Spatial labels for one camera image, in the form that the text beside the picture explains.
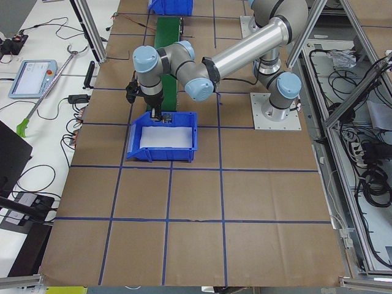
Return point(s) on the blue bin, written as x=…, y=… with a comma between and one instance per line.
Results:
x=171, y=7
x=180, y=119

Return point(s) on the yellow push button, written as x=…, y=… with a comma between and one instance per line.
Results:
x=167, y=118

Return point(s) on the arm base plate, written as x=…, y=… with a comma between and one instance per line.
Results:
x=248, y=26
x=266, y=117

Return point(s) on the blue bin right side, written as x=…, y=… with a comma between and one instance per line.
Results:
x=171, y=7

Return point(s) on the green conveyor belt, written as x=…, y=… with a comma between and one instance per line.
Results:
x=167, y=33

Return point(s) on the black power adapter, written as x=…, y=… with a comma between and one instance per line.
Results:
x=78, y=98

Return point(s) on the white foam pad left bin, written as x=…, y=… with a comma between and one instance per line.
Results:
x=166, y=137

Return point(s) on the aluminium frame post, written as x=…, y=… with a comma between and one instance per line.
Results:
x=89, y=28

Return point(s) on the blue bin left side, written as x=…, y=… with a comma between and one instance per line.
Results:
x=180, y=119

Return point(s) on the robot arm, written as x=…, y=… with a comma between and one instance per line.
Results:
x=278, y=23

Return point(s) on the teach pendant tablet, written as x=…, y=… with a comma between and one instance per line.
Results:
x=33, y=78

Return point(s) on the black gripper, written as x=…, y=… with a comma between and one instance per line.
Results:
x=154, y=100

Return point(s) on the metal reacher grabber tool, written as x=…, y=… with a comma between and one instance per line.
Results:
x=20, y=130

